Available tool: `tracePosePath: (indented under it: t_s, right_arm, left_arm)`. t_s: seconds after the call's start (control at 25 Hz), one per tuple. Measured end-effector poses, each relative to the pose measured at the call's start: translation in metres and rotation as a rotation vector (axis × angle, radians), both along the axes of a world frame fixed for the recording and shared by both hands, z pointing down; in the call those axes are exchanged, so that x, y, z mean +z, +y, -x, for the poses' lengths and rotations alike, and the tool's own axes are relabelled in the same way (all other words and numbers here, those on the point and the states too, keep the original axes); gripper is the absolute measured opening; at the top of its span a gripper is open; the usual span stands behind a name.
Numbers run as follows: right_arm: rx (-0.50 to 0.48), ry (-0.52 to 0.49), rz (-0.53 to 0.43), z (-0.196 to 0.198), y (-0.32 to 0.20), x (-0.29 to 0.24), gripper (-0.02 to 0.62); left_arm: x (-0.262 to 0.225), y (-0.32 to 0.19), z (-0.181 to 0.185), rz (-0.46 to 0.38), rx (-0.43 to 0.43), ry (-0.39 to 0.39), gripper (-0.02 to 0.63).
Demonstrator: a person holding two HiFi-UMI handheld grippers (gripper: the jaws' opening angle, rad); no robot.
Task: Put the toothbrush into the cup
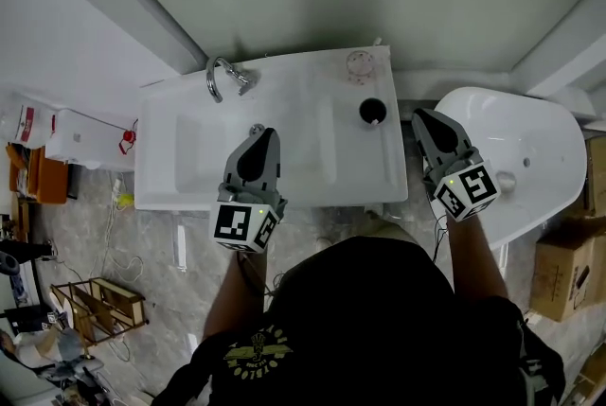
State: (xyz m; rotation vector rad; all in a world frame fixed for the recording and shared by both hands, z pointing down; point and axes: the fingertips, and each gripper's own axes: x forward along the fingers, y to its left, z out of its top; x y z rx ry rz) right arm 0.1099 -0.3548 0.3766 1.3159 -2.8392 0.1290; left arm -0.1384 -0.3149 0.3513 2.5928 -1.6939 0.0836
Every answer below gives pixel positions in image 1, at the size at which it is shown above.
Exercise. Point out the yellow small object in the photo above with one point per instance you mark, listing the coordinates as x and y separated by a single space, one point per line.
125 201

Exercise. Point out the person's khaki trousers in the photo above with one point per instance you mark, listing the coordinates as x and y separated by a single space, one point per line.
397 234

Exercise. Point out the orange box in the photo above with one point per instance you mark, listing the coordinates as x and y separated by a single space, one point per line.
49 179

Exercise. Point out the pale oval soap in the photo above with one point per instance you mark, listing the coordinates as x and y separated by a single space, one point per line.
505 180

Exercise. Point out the clear dotted holder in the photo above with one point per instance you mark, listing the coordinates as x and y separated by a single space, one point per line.
360 67

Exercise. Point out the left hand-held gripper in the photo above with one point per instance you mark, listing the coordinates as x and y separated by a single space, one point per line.
232 226

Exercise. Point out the chrome faucet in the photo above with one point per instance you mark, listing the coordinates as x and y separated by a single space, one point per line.
215 82

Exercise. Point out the person's white shoe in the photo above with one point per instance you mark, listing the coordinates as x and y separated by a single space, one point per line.
324 241

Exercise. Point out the wooden rack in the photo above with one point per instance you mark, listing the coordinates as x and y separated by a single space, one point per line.
118 300

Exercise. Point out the chrome sink drain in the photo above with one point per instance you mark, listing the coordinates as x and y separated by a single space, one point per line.
257 128

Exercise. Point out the person's black printed shirt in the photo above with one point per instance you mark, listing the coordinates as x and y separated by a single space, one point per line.
369 328

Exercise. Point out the blue-grey cup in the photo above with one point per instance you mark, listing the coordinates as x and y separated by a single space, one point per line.
371 109

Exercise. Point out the white appliance box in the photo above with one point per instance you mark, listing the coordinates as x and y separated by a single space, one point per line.
90 144

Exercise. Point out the white sink vanity cabinet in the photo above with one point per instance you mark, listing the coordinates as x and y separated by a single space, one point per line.
322 148

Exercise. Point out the flat cardboard box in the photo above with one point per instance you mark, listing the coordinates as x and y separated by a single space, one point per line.
597 177

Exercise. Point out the white bathtub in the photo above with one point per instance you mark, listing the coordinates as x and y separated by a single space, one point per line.
544 129

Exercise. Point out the person's left forearm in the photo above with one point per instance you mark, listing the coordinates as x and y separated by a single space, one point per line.
234 300

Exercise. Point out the white power adapter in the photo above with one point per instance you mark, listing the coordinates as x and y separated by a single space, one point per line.
532 318

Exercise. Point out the person's right forearm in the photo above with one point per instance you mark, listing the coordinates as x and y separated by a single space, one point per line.
473 257

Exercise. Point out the white power strip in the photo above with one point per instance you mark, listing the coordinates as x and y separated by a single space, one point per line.
116 191

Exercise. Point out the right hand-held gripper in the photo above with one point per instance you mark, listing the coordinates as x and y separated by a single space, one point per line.
473 188

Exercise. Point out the white bag with red label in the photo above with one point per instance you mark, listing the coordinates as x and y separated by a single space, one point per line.
28 120

